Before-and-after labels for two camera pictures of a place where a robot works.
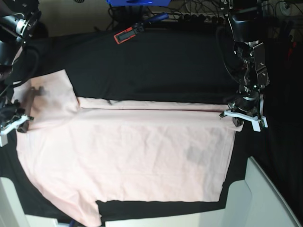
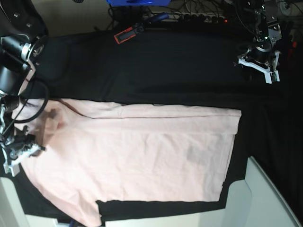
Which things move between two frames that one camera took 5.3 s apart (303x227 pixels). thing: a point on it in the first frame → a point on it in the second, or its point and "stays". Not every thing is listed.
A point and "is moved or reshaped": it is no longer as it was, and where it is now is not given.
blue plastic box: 139,3 stays
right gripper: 12,115 → 17,145
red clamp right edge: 291,50 stays
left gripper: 249,105 → 262,58
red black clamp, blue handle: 130,32 stays
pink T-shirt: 77,152 is moved or reshaped
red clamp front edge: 72,223 stays
